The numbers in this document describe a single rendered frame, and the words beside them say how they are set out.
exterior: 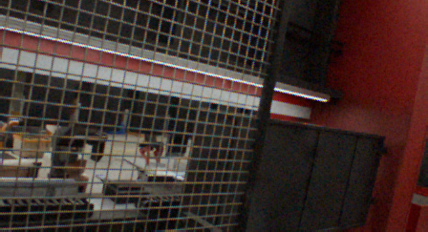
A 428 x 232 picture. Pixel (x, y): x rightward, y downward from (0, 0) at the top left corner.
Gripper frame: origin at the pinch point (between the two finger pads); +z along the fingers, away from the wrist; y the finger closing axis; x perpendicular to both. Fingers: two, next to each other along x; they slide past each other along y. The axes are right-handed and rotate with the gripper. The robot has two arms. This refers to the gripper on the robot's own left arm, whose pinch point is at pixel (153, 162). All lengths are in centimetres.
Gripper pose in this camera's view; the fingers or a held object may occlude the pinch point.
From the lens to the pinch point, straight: 186.7
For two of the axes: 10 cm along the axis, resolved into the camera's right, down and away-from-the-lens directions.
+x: -6.5, 3.6, 6.7
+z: 1.6, 9.3, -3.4
